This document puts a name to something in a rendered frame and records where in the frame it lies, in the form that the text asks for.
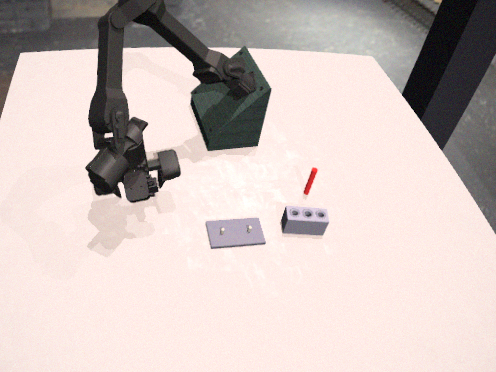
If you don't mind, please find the red peg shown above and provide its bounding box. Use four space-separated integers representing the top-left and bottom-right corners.
304 167 317 195

